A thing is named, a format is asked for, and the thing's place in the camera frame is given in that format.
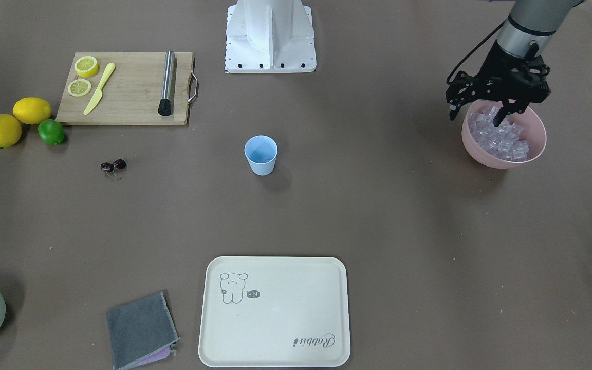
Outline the whole yellow lemon far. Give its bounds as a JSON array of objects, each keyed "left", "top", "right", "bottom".
[{"left": 13, "top": 97, "right": 52, "bottom": 125}]

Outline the pink bowl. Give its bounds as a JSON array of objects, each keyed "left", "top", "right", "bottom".
[{"left": 462, "top": 100, "right": 547, "bottom": 169}]

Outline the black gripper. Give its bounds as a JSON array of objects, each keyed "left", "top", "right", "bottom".
[{"left": 446, "top": 41, "right": 551, "bottom": 128}]

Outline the whole yellow lemon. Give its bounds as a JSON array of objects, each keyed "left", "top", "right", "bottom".
[
  {"left": 0, "top": 114, "right": 23, "bottom": 149},
  {"left": 13, "top": 97, "right": 52, "bottom": 125}
]

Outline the clear ice cubes pile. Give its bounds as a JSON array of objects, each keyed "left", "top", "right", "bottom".
[{"left": 468, "top": 106, "right": 529, "bottom": 162}]

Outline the cream rabbit tray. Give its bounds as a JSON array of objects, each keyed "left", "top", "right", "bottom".
[{"left": 199, "top": 256, "right": 352, "bottom": 368}]

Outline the lemon slice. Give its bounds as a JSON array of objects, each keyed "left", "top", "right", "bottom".
[
  {"left": 67, "top": 78, "right": 92, "bottom": 98},
  {"left": 73, "top": 55, "right": 99, "bottom": 78}
]

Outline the steel muddler black tip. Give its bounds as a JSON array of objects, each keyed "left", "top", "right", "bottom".
[{"left": 157, "top": 51, "right": 177, "bottom": 117}]

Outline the wooden cutting board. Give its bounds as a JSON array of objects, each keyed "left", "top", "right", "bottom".
[{"left": 56, "top": 51, "right": 197, "bottom": 126}]

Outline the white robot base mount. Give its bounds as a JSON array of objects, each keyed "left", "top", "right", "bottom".
[{"left": 224, "top": 1, "right": 317, "bottom": 73}]

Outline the grey folded cloth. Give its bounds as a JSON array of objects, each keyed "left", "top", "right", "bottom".
[{"left": 105, "top": 290, "right": 179, "bottom": 369}]

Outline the green lime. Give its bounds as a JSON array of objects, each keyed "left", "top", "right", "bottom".
[{"left": 38, "top": 119, "right": 66, "bottom": 145}]

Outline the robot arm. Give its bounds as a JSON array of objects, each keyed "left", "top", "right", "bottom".
[{"left": 446, "top": 1, "right": 579, "bottom": 126}]

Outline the light blue plastic cup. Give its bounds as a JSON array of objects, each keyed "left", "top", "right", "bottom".
[{"left": 244, "top": 135, "right": 278, "bottom": 176}]

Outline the dark red cherry pair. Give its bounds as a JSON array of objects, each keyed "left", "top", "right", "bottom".
[{"left": 100, "top": 158, "right": 127, "bottom": 180}]

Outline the yellow plastic knife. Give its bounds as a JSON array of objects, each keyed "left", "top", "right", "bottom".
[{"left": 83, "top": 63, "right": 117, "bottom": 115}]

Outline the whole yellow lemon near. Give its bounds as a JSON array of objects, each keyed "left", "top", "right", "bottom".
[{"left": 0, "top": 114, "right": 23, "bottom": 149}]

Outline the lemon slice upper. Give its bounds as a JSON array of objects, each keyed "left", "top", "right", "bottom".
[{"left": 73, "top": 55, "right": 99, "bottom": 78}]

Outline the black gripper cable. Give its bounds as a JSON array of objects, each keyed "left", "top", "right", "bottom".
[{"left": 446, "top": 20, "right": 507, "bottom": 85}]

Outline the lemon slice lower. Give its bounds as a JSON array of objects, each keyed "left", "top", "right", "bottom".
[{"left": 67, "top": 78, "right": 92, "bottom": 98}]

